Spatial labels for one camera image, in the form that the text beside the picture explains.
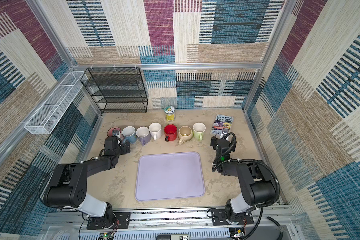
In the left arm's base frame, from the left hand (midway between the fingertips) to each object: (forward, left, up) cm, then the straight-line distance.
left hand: (120, 141), depth 95 cm
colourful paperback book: (+16, -68, -3) cm, 70 cm away
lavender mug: (+7, -13, -4) cm, 15 cm away
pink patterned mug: (+4, +6, +5) cm, 9 cm away
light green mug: (+7, -50, +2) cm, 50 cm away
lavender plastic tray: (-20, -32, -6) cm, 38 cm away
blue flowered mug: (+7, -5, 0) cm, 8 cm away
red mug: (+8, -31, -1) cm, 33 cm away
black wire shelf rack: (+37, +7, +11) cm, 39 cm away
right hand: (-1, -65, +3) cm, 65 cm away
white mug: (+10, -21, -2) cm, 23 cm away
